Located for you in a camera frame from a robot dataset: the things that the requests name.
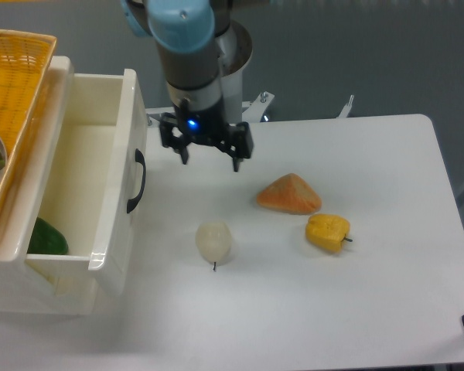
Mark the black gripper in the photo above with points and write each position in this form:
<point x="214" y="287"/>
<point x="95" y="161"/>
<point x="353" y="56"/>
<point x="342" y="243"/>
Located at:
<point x="200" y="118"/>

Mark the green bell pepper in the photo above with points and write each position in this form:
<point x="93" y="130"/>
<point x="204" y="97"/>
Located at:
<point x="46" y="239"/>

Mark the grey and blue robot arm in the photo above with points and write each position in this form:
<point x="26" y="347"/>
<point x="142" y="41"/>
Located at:
<point x="140" y="13"/>

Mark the white upper drawer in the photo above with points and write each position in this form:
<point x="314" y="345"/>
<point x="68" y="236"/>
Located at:
<point x="91" y="180"/>

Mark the yellow bell pepper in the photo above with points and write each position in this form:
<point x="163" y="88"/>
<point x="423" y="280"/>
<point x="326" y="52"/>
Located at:
<point x="327" y="231"/>

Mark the white pear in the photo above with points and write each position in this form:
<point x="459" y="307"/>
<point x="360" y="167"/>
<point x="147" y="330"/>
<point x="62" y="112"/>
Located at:
<point x="213" y="240"/>

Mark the yellow woven basket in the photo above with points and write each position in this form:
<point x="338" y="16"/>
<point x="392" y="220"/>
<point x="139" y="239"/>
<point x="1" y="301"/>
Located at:
<point x="24" y="59"/>

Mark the black drawer handle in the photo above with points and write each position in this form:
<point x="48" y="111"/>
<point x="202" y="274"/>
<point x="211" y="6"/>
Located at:
<point x="139" y="182"/>

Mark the white table frame bracket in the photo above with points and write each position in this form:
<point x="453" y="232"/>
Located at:
<point x="345" y="112"/>

